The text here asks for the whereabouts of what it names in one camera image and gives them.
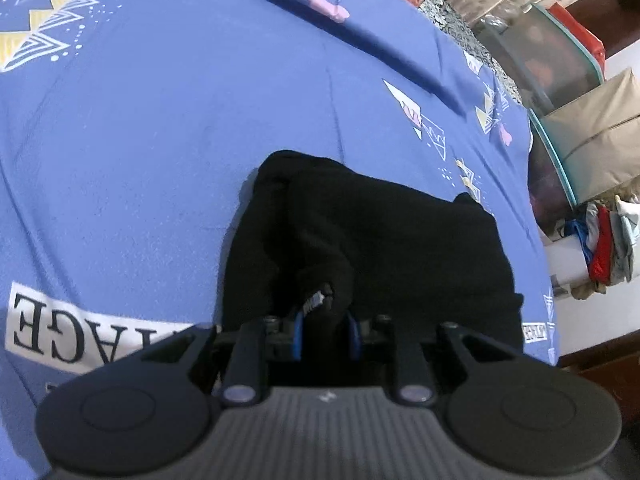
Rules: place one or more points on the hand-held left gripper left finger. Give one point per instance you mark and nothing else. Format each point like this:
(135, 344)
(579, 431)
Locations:
(297, 332)

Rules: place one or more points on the red lidded container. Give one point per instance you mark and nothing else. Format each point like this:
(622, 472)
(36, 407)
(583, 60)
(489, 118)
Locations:
(580, 35)

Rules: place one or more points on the black and white patterned cloth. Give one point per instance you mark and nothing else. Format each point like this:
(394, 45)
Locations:
(450, 20)

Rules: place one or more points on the beige fabric bag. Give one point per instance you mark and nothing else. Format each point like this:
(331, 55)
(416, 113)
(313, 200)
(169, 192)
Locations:
(595, 135)

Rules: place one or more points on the black pants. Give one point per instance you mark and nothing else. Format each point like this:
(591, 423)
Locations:
(390, 240)

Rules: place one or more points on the blue printed bedsheet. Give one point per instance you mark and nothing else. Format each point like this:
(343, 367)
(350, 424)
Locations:
(150, 135)

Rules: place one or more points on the white shelf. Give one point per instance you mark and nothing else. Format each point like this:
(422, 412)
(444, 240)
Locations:
(567, 265)

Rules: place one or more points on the pile of colourful clothes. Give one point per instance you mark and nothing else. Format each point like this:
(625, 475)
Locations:
(605, 245)

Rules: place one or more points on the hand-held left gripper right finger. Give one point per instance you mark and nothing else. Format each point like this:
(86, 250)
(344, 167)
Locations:
(354, 337)

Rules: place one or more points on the clear storage box teal rim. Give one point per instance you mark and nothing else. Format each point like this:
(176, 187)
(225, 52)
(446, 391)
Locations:
(547, 180)
(540, 55)

